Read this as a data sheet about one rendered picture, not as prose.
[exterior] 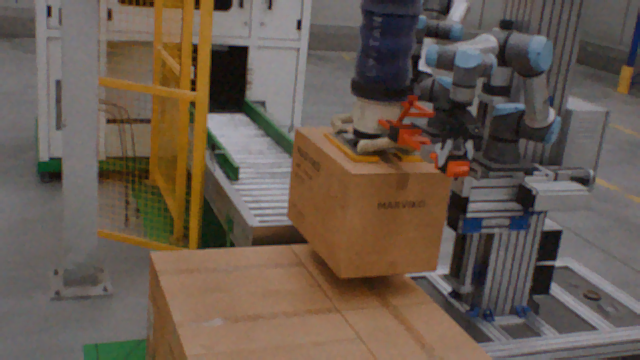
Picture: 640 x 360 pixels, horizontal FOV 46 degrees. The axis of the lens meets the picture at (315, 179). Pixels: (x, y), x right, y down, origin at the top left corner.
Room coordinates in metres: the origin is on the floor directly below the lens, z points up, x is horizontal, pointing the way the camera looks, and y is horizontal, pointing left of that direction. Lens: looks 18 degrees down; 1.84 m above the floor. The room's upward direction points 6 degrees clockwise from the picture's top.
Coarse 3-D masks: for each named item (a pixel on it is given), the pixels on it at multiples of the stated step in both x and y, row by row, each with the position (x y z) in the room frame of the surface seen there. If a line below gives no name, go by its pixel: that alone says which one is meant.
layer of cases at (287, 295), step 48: (192, 288) 2.52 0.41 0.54; (240, 288) 2.56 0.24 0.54; (288, 288) 2.60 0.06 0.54; (336, 288) 2.64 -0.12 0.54; (384, 288) 2.68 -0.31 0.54; (192, 336) 2.18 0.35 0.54; (240, 336) 2.21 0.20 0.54; (288, 336) 2.24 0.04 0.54; (336, 336) 2.27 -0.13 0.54; (384, 336) 2.31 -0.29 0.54; (432, 336) 2.34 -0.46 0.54
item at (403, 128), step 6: (390, 126) 2.57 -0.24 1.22; (396, 126) 2.59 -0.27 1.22; (402, 126) 2.60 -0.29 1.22; (408, 126) 2.61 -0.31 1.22; (414, 126) 2.60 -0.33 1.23; (390, 132) 2.58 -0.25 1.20; (396, 132) 2.52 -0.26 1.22; (402, 132) 2.52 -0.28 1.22; (408, 132) 2.53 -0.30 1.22; (414, 132) 2.54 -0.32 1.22; (420, 132) 2.54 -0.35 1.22; (390, 138) 2.56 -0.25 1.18; (396, 138) 2.53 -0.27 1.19; (402, 144) 2.52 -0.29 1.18
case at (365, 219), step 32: (320, 128) 3.03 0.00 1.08; (320, 160) 2.73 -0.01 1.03; (384, 160) 2.66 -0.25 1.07; (320, 192) 2.70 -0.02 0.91; (352, 192) 2.46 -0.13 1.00; (384, 192) 2.50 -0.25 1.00; (416, 192) 2.55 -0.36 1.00; (448, 192) 2.61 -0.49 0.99; (320, 224) 2.66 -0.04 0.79; (352, 224) 2.46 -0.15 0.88; (384, 224) 2.51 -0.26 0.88; (416, 224) 2.56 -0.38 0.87; (352, 256) 2.47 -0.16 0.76; (384, 256) 2.52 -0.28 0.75; (416, 256) 2.57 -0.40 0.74
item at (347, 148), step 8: (328, 136) 2.85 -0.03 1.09; (336, 136) 2.83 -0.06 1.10; (336, 144) 2.76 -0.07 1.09; (344, 144) 2.73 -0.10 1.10; (352, 144) 2.74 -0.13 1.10; (344, 152) 2.68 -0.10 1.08; (352, 152) 2.65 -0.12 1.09; (368, 152) 2.66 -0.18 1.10; (352, 160) 2.61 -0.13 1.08; (360, 160) 2.60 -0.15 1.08; (368, 160) 2.61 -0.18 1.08; (376, 160) 2.62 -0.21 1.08
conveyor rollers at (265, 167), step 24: (216, 120) 5.03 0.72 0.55; (240, 120) 5.10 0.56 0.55; (240, 144) 4.53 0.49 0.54; (264, 144) 4.59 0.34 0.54; (240, 168) 4.07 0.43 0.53; (264, 168) 4.07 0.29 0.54; (288, 168) 4.12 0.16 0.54; (240, 192) 3.62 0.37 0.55; (264, 192) 3.66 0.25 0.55; (288, 192) 3.71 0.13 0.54; (264, 216) 3.37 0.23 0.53
